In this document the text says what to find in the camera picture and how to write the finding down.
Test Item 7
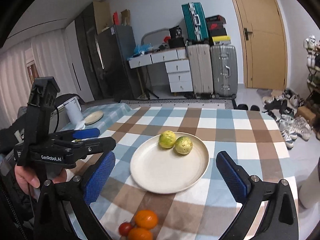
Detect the red tomato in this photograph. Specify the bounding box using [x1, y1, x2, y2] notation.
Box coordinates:
[118, 222, 133, 237]

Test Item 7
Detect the orange tangerine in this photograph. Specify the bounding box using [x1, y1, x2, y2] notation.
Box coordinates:
[127, 228, 153, 240]
[134, 210, 158, 230]

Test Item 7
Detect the yellow-green guava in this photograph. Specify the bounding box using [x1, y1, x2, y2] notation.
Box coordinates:
[159, 131, 176, 148]

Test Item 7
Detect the person's left hand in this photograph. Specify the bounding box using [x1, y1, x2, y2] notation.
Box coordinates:
[14, 165, 67, 196]

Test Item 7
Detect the white kettle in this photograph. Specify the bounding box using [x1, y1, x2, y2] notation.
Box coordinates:
[63, 97, 85, 130]

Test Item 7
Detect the small cream plate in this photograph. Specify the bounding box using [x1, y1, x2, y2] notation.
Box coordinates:
[84, 111, 104, 126]

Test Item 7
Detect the teal checkered side cloth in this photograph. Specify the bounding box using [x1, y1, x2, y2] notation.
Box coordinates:
[60, 102, 132, 140]

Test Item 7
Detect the checkered tablecloth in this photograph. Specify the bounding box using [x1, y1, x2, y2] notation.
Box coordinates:
[60, 106, 299, 240]

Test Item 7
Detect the large cream plate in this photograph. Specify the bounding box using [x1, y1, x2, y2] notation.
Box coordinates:
[130, 132, 210, 194]

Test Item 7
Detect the dark refrigerator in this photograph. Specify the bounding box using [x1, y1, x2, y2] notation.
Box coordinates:
[97, 25, 142, 101]

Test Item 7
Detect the white desk with drawers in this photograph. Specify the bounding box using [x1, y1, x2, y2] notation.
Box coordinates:
[129, 48, 194, 93]

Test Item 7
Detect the silver suitcase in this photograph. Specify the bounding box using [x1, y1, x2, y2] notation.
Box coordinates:
[210, 44, 238, 99]

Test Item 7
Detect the wooden door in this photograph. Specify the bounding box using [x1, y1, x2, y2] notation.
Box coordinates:
[232, 0, 288, 90]

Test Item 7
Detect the beige suitcase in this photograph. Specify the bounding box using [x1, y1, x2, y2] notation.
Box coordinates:
[187, 44, 214, 97]

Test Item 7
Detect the shoe rack with shoes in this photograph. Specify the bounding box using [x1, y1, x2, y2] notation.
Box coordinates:
[303, 35, 319, 108]

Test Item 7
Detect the teal suitcase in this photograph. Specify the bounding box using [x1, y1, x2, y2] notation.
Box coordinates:
[181, 2, 209, 42]

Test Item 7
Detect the stack of shoe boxes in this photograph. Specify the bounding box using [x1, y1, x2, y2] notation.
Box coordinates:
[206, 15, 231, 45]

